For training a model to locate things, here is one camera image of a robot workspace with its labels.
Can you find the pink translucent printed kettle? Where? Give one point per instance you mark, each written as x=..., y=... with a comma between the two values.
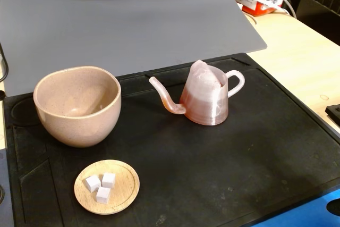
x=204, y=104

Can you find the beige speckled ceramic cup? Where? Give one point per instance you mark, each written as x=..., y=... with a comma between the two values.
x=79, y=128

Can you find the black silicone work mat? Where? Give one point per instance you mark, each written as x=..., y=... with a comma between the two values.
x=199, y=171

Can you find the grey plastic backdrop sheet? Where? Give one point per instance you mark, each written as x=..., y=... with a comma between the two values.
x=132, y=25

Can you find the small white cube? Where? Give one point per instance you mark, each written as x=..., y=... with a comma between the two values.
x=103, y=195
x=93, y=183
x=108, y=180

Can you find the round wooden coaster plate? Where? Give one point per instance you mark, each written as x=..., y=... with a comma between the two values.
x=125, y=192

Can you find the black keyboard corner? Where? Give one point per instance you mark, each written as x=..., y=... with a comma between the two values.
x=335, y=112

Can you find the blue plastic board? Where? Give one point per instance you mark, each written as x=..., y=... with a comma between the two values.
x=305, y=211

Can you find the grey-blue flat board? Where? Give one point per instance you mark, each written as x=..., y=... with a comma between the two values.
x=5, y=171

